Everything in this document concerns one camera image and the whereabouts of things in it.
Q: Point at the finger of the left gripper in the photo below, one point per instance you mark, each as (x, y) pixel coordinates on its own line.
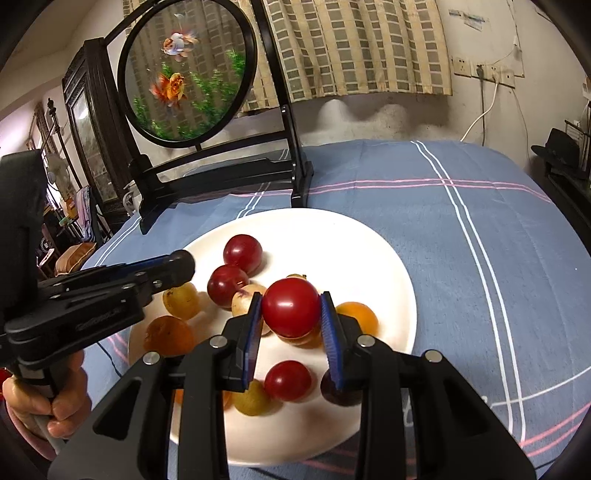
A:
(147, 266)
(95, 295)

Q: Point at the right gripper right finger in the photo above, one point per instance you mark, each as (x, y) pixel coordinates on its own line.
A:
(456, 434)

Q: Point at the spotted yellow fruit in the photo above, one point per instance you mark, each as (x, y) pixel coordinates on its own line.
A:
(182, 302)

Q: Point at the dark purple plum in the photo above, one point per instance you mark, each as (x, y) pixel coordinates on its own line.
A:
(351, 396)

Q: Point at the small yellow-green fruit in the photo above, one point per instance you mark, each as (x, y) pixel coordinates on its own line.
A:
(254, 401)

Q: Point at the yellow-orange fruit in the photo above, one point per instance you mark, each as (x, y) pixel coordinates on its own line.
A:
(365, 316)

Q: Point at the small red tomato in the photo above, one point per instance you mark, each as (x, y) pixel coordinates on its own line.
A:
(288, 381)

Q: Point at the pale purple-streaked fruit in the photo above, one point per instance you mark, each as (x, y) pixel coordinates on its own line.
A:
(242, 299)

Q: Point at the small red plum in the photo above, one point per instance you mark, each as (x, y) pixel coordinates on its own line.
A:
(291, 307)

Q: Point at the olive green small fruit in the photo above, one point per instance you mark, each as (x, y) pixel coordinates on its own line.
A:
(298, 276)

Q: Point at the small orange mandarin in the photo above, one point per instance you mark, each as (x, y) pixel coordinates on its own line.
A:
(309, 341)

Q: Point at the left hand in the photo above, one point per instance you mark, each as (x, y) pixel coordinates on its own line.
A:
(66, 413)

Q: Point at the dark wooden framed cabinet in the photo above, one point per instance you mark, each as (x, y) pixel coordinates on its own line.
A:
(101, 134)

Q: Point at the white oval plate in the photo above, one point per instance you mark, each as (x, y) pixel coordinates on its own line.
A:
(335, 254)

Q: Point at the blue checked tablecloth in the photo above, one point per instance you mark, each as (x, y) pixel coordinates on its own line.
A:
(502, 280)

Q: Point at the round goldfish screen stand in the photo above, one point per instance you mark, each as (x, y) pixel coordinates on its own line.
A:
(176, 123)

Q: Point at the black hat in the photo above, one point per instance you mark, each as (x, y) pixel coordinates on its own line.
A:
(560, 150)

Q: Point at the striped beige curtain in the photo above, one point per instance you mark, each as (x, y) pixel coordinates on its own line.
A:
(326, 48)

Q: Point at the wall power strip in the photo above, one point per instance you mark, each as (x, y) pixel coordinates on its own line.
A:
(489, 72)

